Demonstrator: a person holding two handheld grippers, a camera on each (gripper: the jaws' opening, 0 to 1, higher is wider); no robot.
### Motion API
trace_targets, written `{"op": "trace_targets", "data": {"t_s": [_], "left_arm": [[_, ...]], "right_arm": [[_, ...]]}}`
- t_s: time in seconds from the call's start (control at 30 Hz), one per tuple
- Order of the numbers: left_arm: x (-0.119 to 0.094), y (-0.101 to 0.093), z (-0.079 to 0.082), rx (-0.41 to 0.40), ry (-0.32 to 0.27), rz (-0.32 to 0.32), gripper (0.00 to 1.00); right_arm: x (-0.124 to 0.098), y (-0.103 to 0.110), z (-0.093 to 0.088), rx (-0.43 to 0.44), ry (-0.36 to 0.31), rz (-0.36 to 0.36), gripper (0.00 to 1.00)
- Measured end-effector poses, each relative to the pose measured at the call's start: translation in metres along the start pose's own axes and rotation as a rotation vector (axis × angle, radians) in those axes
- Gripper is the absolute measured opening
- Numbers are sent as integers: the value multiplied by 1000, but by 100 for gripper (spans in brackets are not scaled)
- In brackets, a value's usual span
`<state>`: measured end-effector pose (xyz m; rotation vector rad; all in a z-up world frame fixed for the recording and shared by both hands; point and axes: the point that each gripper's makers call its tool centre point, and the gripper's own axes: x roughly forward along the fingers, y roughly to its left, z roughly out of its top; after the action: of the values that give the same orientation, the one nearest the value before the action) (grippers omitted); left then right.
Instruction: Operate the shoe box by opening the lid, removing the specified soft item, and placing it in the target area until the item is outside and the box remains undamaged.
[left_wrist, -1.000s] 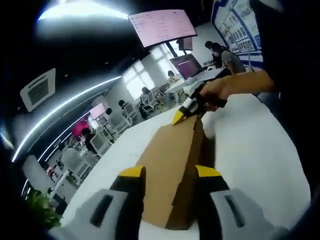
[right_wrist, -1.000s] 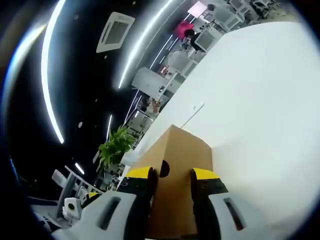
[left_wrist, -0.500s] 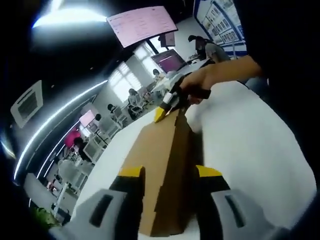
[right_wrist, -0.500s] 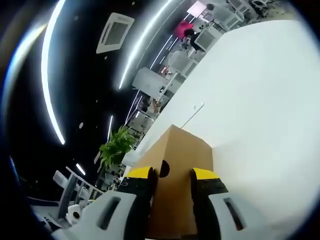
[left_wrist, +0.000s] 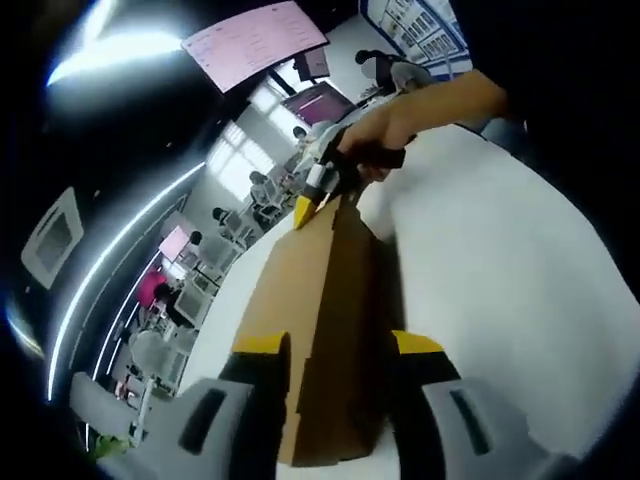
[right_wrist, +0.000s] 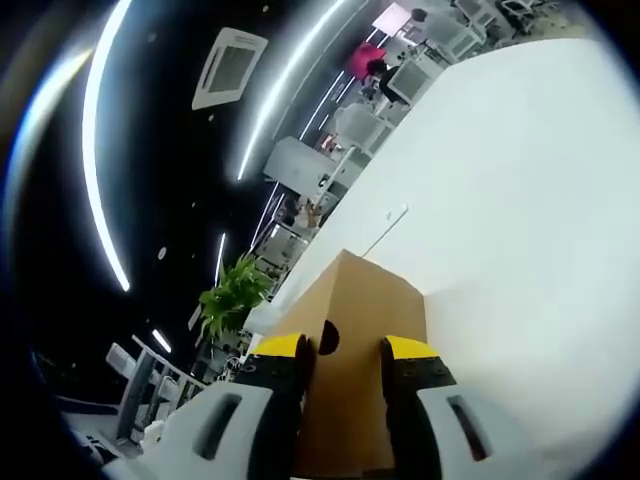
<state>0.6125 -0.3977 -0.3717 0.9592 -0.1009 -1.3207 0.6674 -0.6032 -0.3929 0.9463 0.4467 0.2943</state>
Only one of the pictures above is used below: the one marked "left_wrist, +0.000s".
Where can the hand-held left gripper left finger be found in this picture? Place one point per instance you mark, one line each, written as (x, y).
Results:
(215, 425)

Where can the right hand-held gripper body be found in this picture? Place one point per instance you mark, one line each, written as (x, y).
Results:
(327, 145)

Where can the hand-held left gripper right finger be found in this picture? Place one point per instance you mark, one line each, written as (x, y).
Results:
(465, 430)

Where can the brown cardboard shoe box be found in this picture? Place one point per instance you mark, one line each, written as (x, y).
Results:
(345, 300)

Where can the person's right hand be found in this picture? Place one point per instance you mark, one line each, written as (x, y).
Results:
(375, 130)

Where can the open laptop purple screen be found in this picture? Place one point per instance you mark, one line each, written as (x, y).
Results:
(320, 102)

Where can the green plant in white pot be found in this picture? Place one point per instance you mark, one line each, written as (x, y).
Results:
(112, 446)

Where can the row of white office chairs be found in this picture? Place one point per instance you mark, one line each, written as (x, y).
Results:
(192, 300)

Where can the pale pink screen on stand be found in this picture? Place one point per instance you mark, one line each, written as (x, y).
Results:
(174, 242)

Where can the magenta display screen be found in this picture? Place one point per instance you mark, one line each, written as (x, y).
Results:
(150, 287)

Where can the ceiling air conditioner vent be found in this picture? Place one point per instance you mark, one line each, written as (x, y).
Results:
(50, 240)

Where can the dark wall monitor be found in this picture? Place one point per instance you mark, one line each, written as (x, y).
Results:
(312, 65)

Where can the blue framed wall poster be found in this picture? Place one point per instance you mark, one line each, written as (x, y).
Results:
(415, 30)

